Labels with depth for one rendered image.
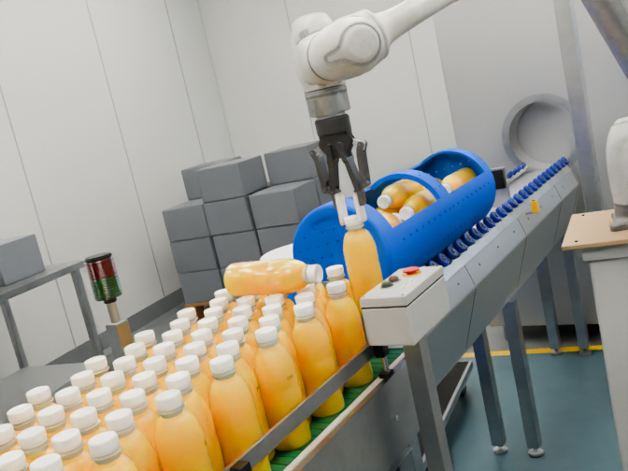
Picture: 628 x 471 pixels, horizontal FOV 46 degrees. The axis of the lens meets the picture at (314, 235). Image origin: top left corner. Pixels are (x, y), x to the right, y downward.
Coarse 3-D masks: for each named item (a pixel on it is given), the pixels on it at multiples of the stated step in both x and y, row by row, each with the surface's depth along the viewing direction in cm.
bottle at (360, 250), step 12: (348, 228) 159; (360, 228) 159; (348, 240) 159; (360, 240) 158; (372, 240) 160; (348, 252) 159; (360, 252) 158; (372, 252) 159; (348, 264) 160; (360, 264) 158; (372, 264) 159; (360, 276) 159; (372, 276) 159; (360, 288) 160; (372, 288) 159; (360, 312) 162
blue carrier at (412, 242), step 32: (448, 160) 255; (480, 160) 248; (448, 192) 216; (480, 192) 236; (320, 224) 186; (384, 224) 181; (416, 224) 193; (448, 224) 211; (320, 256) 188; (384, 256) 179; (416, 256) 193
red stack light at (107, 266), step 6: (108, 258) 165; (90, 264) 164; (96, 264) 163; (102, 264) 164; (108, 264) 165; (114, 264) 167; (90, 270) 164; (96, 270) 164; (102, 270) 164; (108, 270) 165; (114, 270) 166; (90, 276) 165; (96, 276) 164; (102, 276) 164; (108, 276) 165
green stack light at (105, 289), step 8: (96, 280) 164; (104, 280) 164; (112, 280) 165; (96, 288) 165; (104, 288) 164; (112, 288) 165; (120, 288) 167; (96, 296) 165; (104, 296) 165; (112, 296) 165
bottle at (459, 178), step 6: (462, 168) 250; (468, 168) 251; (450, 174) 243; (456, 174) 242; (462, 174) 243; (468, 174) 246; (474, 174) 250; (444, 180) 239; (450, 180) 238; (456, 180) 238; (462, 180) 240; (468, 180) 244; (450, 186) 236; (456, 186) 237
